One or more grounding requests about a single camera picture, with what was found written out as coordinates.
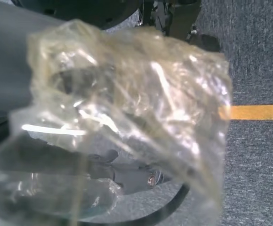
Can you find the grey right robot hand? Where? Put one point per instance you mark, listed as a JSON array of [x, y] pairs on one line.
[[7, 62]]

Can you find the clear plastic wrap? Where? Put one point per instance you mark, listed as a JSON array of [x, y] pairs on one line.
[[139, 103]]

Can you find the yellow floor tape square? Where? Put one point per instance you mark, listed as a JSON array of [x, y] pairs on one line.
[[256, 112]]

